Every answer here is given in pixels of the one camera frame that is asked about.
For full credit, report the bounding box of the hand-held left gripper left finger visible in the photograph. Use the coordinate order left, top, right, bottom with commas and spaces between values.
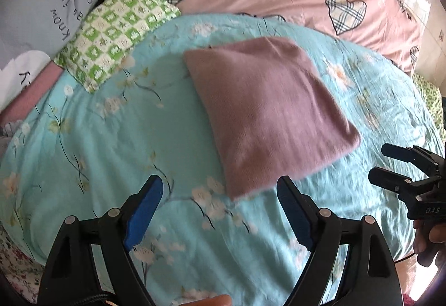
37, 174, 164, 306

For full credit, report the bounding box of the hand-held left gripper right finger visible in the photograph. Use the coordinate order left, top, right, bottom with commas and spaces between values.
276, 175, 402, 306

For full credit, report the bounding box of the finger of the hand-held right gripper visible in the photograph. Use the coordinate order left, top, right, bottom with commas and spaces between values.
368, 167, 431, 204
381, 143, 446, 174

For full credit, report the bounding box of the mauve towel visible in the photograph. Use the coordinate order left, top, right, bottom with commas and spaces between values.
183, 36, 361, 202

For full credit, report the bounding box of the person's right hand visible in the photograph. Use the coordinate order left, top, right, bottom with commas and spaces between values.
412, 219, 446, 268

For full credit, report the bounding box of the person's left hand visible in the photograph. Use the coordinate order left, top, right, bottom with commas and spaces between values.
179, 294, 233, 306

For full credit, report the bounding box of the teal floral bedsheet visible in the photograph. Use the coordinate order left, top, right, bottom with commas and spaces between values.
0, 13, 446, 306

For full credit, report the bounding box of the floral patterned cloth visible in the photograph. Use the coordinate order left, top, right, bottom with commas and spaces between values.
0, 220, 47, 306

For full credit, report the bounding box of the pink folded cloth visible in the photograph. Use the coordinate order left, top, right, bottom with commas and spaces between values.
0, 64, 65, 129

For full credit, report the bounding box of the white printed cloth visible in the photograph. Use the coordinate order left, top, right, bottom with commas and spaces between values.
0, 50, 52, 111

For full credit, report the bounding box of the green checked pillow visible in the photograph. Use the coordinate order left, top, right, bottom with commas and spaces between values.
52, 0, 182, 94

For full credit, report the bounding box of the grey printed pillow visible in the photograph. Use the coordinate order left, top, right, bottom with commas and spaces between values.
0, 0, 113, 64

